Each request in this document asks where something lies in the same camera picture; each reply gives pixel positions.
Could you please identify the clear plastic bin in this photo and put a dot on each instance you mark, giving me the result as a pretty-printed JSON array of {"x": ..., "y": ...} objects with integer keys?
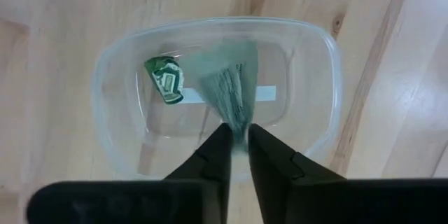
[{"x": 308, "y": 77}]

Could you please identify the dark green white packet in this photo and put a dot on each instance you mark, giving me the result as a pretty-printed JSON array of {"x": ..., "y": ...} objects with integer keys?
[{"x": 166, "y": 80}]

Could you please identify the pale green printed packet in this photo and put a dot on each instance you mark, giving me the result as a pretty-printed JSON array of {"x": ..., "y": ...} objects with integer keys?
[{"x": 227, "y": 87}]

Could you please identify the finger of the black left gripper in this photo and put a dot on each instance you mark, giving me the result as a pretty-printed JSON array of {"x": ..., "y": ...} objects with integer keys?
[
  {"x": 196, "y": 196},
  {"x": 297, "y": 196}
]

